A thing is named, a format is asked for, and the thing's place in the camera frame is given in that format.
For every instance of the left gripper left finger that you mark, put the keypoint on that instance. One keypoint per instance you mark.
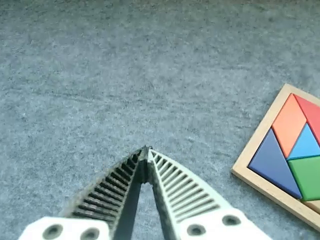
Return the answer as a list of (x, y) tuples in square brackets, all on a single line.
[(105, 197)]

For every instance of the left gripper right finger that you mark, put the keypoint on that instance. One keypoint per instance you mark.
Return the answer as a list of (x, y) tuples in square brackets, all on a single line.
[(185, 192)]

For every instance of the square wooden tray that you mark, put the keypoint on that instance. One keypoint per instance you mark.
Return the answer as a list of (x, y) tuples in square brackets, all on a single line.
[(268, 190)]

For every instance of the dark blue triangle tangram piece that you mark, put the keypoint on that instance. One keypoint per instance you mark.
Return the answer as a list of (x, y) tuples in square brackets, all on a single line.
[(273, 167)]

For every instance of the green tangram piece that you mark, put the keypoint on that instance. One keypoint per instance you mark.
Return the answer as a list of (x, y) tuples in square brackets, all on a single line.
[(307, 177)]

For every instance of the orange parallelogram tangram piece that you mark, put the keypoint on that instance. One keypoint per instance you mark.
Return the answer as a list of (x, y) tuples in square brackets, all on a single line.
[(288, 125)]

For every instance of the light blue triangle tangram piece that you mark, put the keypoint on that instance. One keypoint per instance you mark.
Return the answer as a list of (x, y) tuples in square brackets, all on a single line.
[(306, 146)]

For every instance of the red triangle tangram piece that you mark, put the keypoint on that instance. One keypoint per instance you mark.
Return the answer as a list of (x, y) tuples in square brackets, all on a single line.
[(311, 115)]

